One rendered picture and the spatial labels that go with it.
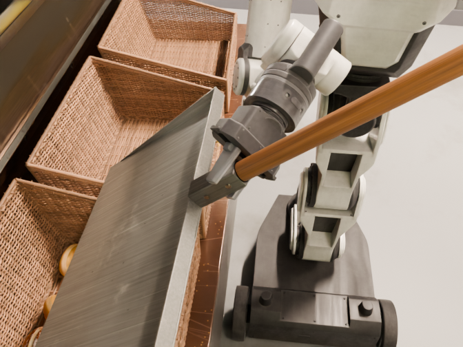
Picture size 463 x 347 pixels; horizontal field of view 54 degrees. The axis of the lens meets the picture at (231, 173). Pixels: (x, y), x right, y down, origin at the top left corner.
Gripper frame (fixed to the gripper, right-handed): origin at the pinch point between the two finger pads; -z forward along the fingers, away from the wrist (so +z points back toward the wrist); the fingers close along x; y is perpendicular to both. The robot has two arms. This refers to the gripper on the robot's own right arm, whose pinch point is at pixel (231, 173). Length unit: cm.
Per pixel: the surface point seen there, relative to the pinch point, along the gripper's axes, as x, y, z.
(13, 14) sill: -34, 74, 16
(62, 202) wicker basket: 3, 69, -15
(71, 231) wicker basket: 12, 76, -20
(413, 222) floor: 143, 72, 67
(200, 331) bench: 43, 42, -23
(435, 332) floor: 142, 41, 21
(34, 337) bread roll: 14, 57, -45
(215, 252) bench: 44, 55, -3
